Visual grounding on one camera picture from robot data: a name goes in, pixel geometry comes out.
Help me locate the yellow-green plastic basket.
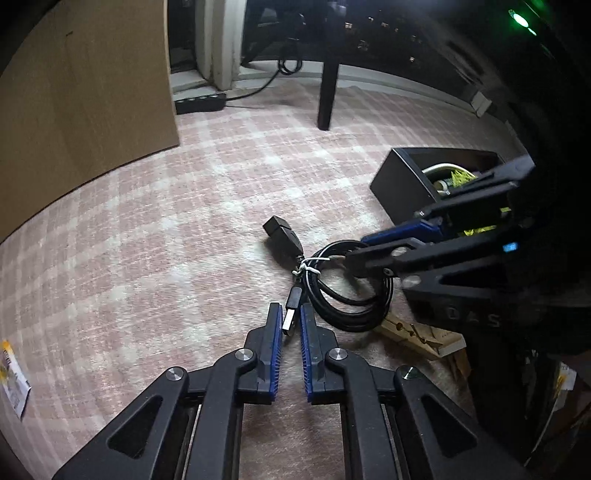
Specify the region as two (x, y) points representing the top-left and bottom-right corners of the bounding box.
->
(450, 168), (498, 236)

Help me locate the small white snack sachet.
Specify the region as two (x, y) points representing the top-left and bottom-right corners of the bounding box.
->
(1, 340), (32, 420)

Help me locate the black power strip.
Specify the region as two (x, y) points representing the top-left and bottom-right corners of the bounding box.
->
(174, 93), (228, 115)

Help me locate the light wood cabinet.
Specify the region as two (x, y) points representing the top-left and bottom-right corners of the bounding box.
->
(1, 1), (179, 237)

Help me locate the wooden clothespin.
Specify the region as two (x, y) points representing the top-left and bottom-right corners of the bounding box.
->
(374, 313), (466, 360)

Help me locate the black storage tray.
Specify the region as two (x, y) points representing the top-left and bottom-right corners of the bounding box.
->
(370, 147), (503, 225)

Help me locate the black ring light tripod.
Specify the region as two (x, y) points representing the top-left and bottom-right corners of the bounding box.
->
(239, 1), (346, 131)

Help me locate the black usb cable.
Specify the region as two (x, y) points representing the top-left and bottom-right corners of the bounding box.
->
(261, 214), (396, 337)

